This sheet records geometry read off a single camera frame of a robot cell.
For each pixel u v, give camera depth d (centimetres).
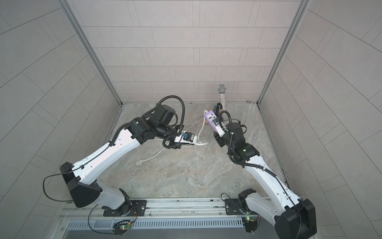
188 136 51
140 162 84
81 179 38
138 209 71
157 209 72
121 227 64
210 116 74
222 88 82
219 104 92
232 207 71
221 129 66
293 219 36
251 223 67
